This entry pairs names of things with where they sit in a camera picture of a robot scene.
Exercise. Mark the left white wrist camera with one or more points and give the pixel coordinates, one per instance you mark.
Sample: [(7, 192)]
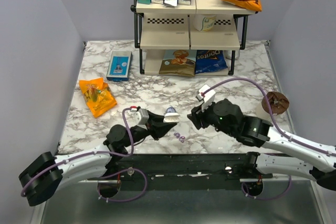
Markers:
[(141, 115)]

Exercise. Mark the beige black shelf rack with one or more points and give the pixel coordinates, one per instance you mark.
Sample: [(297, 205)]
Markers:
[(158, 28)]

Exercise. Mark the lavender earbud charging case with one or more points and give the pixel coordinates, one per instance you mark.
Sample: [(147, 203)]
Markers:
[(170, 110)]

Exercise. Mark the orange candy bag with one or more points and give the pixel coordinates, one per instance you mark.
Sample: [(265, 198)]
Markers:
[(97, 95)]

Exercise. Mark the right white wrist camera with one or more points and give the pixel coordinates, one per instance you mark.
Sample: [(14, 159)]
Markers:
[(206, 96)]

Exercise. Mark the white yogurt cup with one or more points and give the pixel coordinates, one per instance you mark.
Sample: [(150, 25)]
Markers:
[(204, 23)]

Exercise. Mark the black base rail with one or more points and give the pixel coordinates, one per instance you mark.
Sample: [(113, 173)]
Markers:
[(184, 171)]

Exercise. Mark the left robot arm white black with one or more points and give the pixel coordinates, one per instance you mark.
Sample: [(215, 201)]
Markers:
[(49, 173)]

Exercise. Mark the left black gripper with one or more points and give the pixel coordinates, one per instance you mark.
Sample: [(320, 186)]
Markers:
[(156, 127)]

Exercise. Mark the blue Doritos bag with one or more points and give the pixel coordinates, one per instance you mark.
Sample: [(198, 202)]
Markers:
[(210, 61)]

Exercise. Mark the gold brown snack bag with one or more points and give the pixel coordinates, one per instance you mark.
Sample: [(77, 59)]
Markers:
[(178, 62)]

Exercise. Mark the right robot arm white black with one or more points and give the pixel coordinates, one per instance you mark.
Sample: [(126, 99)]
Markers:
[(295, 156)]

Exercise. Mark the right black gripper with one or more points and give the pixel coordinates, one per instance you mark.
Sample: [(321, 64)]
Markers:
[(196, 114)]

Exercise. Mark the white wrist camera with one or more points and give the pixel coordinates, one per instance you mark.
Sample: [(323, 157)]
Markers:
[(206, 96), (141, 115)]

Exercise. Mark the blue razor box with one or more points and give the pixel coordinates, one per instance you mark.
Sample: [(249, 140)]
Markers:
[(119, 66)]

